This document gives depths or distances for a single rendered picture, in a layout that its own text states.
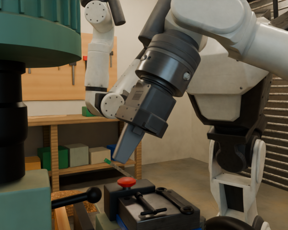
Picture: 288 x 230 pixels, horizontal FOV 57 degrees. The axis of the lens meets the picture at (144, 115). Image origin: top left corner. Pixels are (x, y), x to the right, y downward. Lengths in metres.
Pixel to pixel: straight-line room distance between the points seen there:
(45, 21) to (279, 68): 0.34
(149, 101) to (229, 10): 0.17
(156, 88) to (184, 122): 4.23
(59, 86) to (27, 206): 3.41
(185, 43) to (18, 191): 0.29
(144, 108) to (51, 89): 3.30
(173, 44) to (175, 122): 4.10
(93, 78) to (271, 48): 0.50
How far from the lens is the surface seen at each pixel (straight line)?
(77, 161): 3.38
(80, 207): 0.42
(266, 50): 0.44
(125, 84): 0.83
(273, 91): 3.58
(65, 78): 3.70
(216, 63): 0.75
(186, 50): 0.42
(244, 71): 0.73
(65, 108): 3.72
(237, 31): 0.42
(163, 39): 0.42
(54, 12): 0.26
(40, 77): 3.64
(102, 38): 0.88
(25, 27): 0.24
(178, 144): 4.60
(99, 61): 0.80
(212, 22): 0.42
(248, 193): 0.99
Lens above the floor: 1.17
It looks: 5 degrees down
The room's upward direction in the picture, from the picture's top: straight up
